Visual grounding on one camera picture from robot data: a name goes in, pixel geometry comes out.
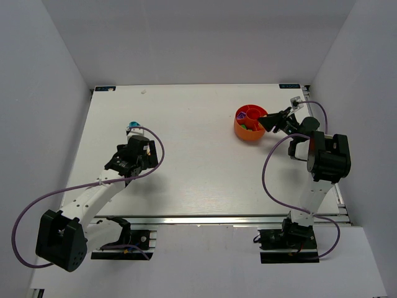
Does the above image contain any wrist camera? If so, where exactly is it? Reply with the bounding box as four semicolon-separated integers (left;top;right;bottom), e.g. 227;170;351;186
290;96;303;111
126;126;145;140

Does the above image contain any left corner label sticker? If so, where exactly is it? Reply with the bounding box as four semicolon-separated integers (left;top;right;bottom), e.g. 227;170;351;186
94;86;116;92

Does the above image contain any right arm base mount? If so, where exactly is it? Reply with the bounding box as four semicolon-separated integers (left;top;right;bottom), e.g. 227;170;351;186
252;229;319;264

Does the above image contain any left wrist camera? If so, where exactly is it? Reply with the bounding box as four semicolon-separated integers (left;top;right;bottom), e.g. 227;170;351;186
126;126;145;140

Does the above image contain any green lego brick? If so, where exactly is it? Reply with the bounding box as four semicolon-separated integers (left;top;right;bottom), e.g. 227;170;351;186
240;124;252;131

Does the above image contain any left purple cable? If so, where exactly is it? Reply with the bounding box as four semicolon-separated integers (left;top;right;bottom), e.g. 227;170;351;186
11;125;165;268

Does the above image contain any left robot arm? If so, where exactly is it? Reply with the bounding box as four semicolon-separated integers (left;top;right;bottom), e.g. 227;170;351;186
35;135;158;272

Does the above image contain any right corner label sticker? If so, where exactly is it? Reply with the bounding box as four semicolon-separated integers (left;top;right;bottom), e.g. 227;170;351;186
279;84;301;89

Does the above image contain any orange round divided container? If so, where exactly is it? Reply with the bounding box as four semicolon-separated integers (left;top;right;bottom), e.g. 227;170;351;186
234;104;268;142

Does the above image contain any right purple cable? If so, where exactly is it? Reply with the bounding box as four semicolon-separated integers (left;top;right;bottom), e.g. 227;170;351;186
262;99;341;260

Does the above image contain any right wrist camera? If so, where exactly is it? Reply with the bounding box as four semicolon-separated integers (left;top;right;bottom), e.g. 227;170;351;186
290;96;303;111

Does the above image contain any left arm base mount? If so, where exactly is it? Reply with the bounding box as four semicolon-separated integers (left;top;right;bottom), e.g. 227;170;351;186
91;216;157;261

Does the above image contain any corner label sticker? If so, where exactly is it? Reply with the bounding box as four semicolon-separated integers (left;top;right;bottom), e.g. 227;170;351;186
94;86;116;92
279;84;301;89

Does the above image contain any purple lego brick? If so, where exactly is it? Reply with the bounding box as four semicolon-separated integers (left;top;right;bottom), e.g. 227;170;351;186
236;112;246;120

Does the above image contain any teal lego piece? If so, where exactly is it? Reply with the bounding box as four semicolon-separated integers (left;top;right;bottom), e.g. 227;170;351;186
127;121;140;130

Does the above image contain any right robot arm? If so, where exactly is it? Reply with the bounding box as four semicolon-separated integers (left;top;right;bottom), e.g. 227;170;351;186
258;107;351;230

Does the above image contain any purple cable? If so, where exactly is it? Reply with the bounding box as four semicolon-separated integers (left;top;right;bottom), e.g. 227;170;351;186
262;99;341;260
11;125;165;268

